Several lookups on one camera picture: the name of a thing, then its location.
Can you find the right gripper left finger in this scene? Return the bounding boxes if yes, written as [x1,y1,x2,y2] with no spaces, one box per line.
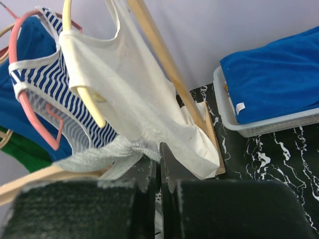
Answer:
[0,157,157,239]

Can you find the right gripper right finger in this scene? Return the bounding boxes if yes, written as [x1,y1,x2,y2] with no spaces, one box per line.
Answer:
[159,143,315,239]

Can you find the wooden clothes rack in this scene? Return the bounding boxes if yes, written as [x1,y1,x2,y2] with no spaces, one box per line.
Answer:
[128,0,226,175]

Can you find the beige wooden hanger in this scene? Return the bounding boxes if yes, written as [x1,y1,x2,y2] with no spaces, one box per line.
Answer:
[0,166,111,206]

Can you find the white basket with clothes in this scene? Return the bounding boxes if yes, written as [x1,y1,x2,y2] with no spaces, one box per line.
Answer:
[213,66,319,138]

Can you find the grey tank top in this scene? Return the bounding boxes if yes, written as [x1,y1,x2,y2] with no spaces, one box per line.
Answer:
[53,135,161,180]

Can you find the blue tank top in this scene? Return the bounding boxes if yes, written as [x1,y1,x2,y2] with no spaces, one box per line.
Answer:
[0,16,74,162]

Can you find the green tank top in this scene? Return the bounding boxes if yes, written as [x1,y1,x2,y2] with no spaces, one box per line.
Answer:
[1,132,52,173]

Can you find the white tank top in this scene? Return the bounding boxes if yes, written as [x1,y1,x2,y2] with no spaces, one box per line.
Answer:
[59,0,220,179]

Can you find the blue folded cloth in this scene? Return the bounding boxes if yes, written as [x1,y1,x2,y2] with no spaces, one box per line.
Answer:
[220,27,319,124]

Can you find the blue white striped top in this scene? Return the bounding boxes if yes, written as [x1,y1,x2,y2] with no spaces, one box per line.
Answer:
[8,6,119,154]

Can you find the cream hanger under white top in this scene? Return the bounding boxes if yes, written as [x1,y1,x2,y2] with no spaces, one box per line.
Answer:
[62,0,106,128]

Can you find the pink hanger under striped top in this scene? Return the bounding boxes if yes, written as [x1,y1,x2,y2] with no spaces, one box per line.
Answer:
[8,9,83,151]

